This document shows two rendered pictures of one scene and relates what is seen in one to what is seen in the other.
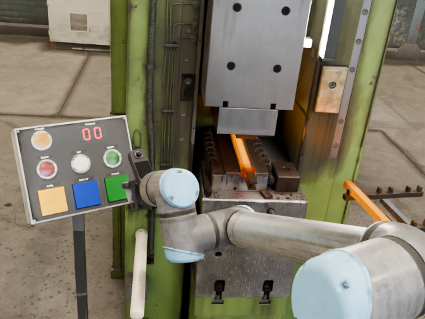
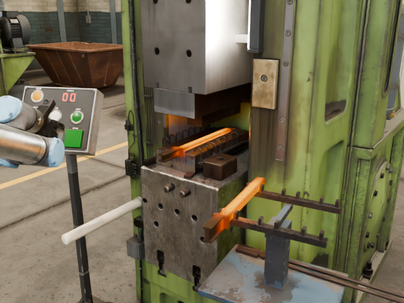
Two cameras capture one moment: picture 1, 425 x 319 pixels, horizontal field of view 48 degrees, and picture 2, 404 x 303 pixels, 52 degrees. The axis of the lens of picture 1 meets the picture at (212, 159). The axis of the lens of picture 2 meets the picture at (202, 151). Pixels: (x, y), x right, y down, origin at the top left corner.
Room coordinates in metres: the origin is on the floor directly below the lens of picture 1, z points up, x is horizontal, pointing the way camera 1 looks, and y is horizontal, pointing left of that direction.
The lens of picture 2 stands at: (0.46, -1.25, 1.52)
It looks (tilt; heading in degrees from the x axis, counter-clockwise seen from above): 19 degrees down; 44
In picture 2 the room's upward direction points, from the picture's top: straight up
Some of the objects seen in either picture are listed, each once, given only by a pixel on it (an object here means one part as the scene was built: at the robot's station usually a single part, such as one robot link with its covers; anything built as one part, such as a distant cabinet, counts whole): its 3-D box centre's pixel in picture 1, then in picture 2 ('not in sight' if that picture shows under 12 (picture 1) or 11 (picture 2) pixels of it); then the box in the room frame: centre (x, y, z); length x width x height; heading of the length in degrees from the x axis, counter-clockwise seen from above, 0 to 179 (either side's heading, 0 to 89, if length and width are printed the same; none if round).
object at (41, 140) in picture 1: (41, 140); (36, 95); (1.27, 0.50, 1.16); 0.05 x 0.03 x 0.04; 98
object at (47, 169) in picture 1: (47, 169); not in sight; (1.23, 0.48, 1.09); 0.05 x 0.03 x 0.04; 98
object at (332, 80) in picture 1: (330, 89); (264, 83); (1.68, -0.40, 1.27); 0.09 x 0.02 x 0.17; 98
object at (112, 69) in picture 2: not in sight; (82, 67); (4.88, 6.26, 0.43); 1.89 x 1.20 x 0.85; 98
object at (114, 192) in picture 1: (117, 188); (74, 139); (1.30, 0.29, 1.01); 0.07 x 0.05 x 0.07; 123
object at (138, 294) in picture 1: (139, 271); (104, 219); (1.37, 0.22, 0.62); 0.44 x 0.05 x 0.05; 8
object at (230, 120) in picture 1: (238, 100); (205, 94); (1.72, -0.08, 1.18); 0.42 x 0.20 x 0.10; 8
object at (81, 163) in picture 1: (80, 163); (55, 115); (1.28, 0.40, 1.09); 0.05 x 0.03 x 0.04; 98
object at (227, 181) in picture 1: (232, 154); (205, 145); (1.72, -0.08, 0.96); 0.42 x 0.20 x 0.09; 8
